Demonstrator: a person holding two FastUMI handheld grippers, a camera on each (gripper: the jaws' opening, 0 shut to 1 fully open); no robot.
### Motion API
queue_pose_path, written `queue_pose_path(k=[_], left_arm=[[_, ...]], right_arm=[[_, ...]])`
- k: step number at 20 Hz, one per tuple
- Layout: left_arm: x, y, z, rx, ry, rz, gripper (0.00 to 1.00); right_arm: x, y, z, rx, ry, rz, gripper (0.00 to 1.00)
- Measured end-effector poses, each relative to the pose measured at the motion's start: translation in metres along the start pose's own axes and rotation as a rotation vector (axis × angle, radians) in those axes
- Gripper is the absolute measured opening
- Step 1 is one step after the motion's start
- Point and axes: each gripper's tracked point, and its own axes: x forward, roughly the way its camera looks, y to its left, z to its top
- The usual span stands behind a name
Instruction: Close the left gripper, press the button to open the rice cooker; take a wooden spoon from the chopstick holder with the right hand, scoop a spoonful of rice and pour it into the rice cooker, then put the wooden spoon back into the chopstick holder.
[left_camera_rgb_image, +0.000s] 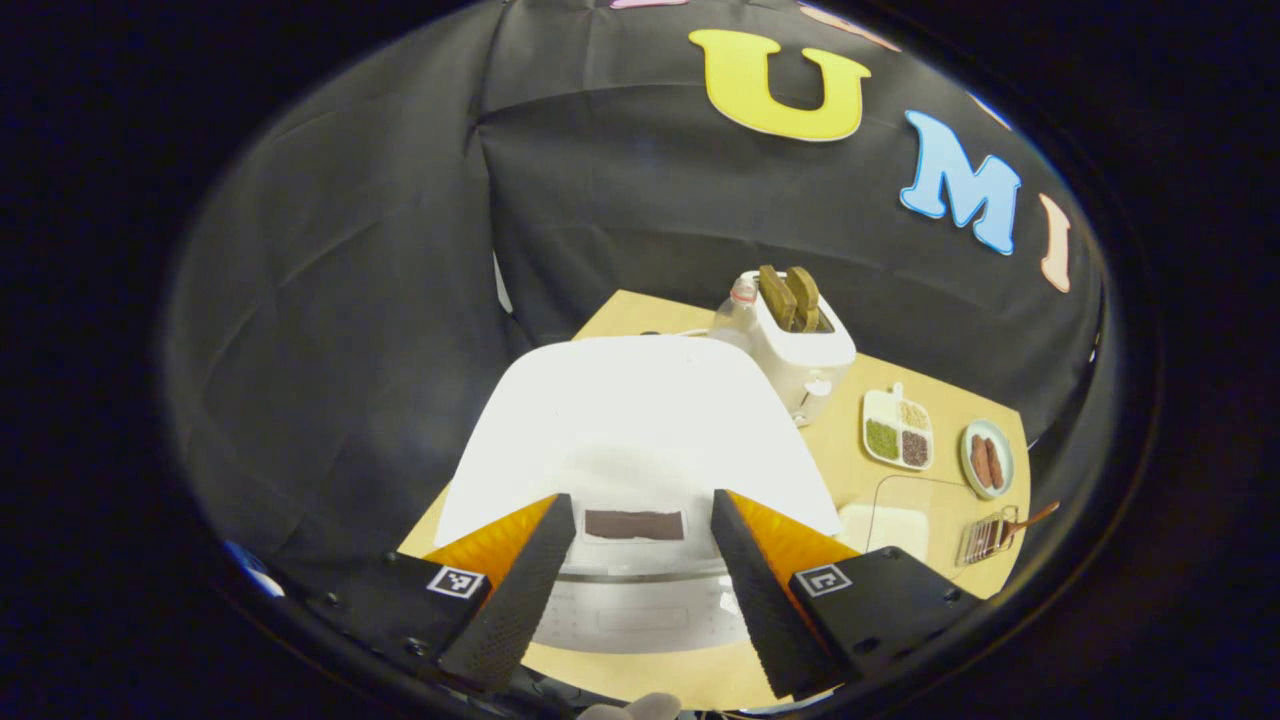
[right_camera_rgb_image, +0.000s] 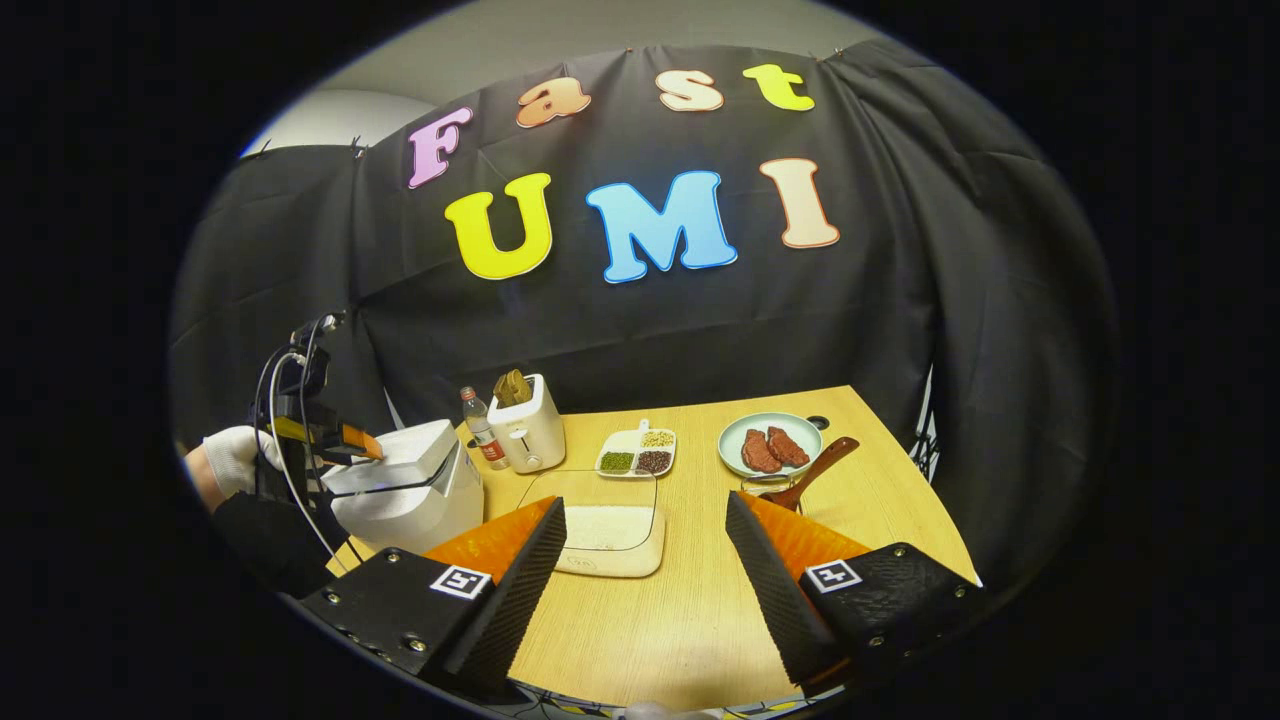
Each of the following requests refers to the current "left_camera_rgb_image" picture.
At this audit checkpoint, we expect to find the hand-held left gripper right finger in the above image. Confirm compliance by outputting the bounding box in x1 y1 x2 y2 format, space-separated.
712 488 986 701

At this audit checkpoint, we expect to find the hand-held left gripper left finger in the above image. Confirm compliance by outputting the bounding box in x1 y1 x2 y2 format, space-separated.
300 493 578 696

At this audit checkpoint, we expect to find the white rice cooker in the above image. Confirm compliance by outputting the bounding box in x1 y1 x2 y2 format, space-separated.
432 335 843 656

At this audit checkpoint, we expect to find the brown wooden spoon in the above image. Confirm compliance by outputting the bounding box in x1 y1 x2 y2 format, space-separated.
985 500 1061 551

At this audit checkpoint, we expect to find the white divided bean tray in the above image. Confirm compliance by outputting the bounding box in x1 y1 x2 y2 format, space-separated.
862 383 936 472

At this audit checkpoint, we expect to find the pale green plate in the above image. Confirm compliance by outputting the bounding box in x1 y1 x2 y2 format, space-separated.
960 418 1016 501

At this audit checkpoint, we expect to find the white toaster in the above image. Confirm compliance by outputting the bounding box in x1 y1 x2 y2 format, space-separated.
735 268 858 426

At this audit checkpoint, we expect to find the clear plastic water bottle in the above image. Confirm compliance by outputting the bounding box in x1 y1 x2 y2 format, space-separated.
708 277 761 351

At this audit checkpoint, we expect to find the brown toast slice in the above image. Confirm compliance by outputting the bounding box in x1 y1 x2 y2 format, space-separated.
785 266 823 333
758 265 798 331

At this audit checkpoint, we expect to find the black backdrop cloth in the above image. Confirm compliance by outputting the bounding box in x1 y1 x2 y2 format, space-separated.
165 0 1106 571

